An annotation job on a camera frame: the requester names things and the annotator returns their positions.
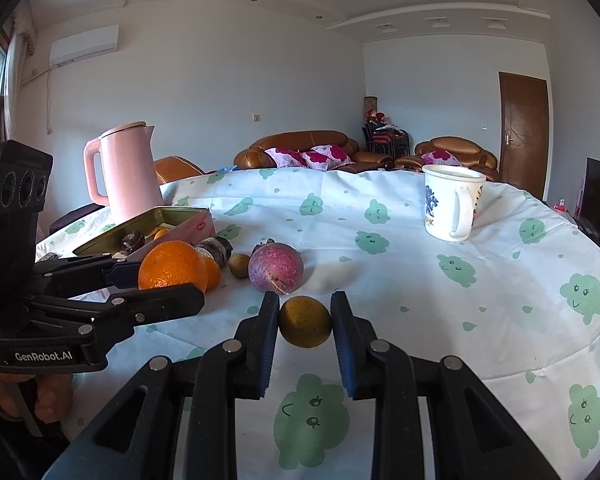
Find large wrinkled orange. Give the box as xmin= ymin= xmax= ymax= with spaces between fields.
xmin=137 ymin=240 xmax=208 ymax=292

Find dark brown round fruit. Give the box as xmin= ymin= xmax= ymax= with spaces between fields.
xmin=121 ymin=230 xmax=145 ymax=255

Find small yellow-green fruit front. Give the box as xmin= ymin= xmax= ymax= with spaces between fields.
xmin=278 ymin=296 xmax=332 ymax=349

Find small yellow fruit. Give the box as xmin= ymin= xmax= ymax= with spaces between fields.
xmin=227 ymin=254 xmax=250 ymax=280

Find striped cylinder jar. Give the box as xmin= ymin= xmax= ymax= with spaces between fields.
xmin=195 ymin=235 xmax=233 ymax=268

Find purple round passion fruit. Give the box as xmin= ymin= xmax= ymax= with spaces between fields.
xmin=249 ymin=243 xmax=304 ymax=295

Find dark dried spiky fruit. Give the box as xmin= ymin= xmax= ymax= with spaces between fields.
xmin=251 ymin=237 xmax=276 ymax=255

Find smooth orange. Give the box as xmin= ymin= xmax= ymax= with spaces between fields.
xmin=152 ymin=228 xmax=170 ymax=240

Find person left hand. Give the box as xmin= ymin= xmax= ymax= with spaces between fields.
xmin=0 ymin=373 xmax=73 ymax=424

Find pink metal tin box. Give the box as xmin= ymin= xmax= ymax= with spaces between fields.
xmin=73 ymin=206 xmax=215 ymax=261

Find dark purple stool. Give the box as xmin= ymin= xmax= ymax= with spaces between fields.
xmin=50 ymin=203 xmax=102 ymax=235

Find pink electric kettle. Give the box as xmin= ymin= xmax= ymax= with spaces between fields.
xmin=83 ymin=122 xmax=164 ymax=223

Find orange leather chair back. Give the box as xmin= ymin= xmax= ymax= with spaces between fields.
xmin=154 ymin=156 xmax=204 ymax=184

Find white tablecloth green clouds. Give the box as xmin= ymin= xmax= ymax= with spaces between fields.
xmin=62 ymin=169 xmax=600 ymax=479

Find blue clothing pile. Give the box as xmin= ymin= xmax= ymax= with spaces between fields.
xmin=216 ymin=165 xmax=240 ymax=172

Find white mug blue print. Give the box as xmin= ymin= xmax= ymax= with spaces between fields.
xmin=422 ymin=165 xmax=486 ymax=242

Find brown leather long sofa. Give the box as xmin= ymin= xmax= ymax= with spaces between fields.
xmin=234 ymin=130 xmax=393 ymax=174

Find pink floral cushion left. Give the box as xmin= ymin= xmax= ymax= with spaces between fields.
xmin=264 ymin=148 xmax=308 ymax=168

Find pink floral cushion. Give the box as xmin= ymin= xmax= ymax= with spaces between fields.
xmin=301 ymin=144 xmax=353 ymax=171
xmin=264 ymin=148 xmax=308 ymax=168

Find pink floral cushion right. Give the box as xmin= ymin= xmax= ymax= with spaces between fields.
xmin=301 ymin=144 xmax=353 ymax=171

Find pink cushion on armchair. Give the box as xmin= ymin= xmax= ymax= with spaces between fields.
xmin=420 ymin=150 xmax=463 ymax=167

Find white air conditioner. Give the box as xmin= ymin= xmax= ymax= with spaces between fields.
xmin=50 ymin=25 xmax=120 ymax=67

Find stacked dark chairs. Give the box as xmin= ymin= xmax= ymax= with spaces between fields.
xmin=362 ymin=110 xmax=411 ymax=158

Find brown leather armchair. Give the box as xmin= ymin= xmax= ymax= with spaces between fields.
xmin=393 ymin=136 xmax=501 ymax=182

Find brown wooden door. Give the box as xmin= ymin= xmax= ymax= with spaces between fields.
xmin=498 ymin=72 xmax=550 ymax=200

